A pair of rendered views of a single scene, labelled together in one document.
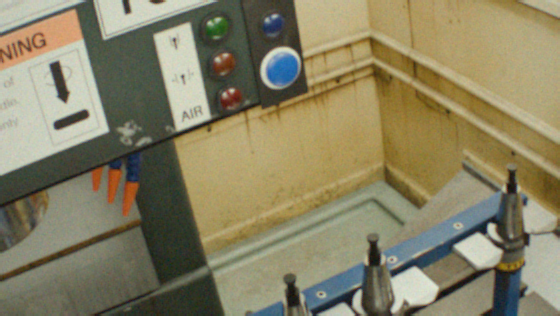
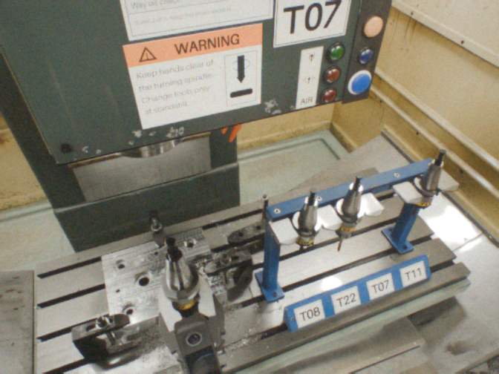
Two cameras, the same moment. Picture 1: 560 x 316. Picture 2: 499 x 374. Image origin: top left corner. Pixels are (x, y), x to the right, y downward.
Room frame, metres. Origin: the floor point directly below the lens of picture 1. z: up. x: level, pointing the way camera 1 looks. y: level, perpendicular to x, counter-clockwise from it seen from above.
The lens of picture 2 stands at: (0.06, 0.14, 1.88)
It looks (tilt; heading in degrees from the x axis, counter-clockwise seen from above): 45 degrees down; 1
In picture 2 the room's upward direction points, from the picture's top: straight up
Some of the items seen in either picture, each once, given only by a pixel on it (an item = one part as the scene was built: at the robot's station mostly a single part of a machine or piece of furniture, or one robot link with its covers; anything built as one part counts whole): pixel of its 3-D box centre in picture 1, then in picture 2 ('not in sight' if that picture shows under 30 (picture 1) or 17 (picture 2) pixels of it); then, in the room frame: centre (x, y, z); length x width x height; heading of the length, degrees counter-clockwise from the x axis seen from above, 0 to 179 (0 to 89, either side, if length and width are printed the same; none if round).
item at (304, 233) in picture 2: not in sight; (306, 224); (0.61, 0.02, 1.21); 0.06 x 0.06 x 0.03
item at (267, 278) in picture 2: not in sight; (271, 255); (0.64, 0.09, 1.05); 0.10 x 0.05 x 0.30; 22
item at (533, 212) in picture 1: (536, 219); (444, 181); (0.76, -0.34, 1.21); 0.07 x 0.05 x 0.01; 22
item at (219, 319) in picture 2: not in sight; (210, 320); (0.35, 0.21, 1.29); 0.09 x 0.05 x 0.02; 9
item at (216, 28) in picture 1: (216, 28); (336, 53); (0.54, 0.03, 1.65); 0.02 x 0.01 x 0.02; 112
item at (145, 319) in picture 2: not in sight; (162, 277); (0.62, 0.38, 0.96); 0.29 x 0.23 x 0.05; 112
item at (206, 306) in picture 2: not in sight; (206, 300); (0.40, 0.22, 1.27); 0.09 x 0.03 x 0.06; 9
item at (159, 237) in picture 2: not in sight; (157, 232); (0.77, 0.42, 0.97); 0.13 x 0.03 x 0.15; 22
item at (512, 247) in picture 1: (509, 235); (426, 187); (0.73, -0.29, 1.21); 0.06 x 0.06 x 0.03
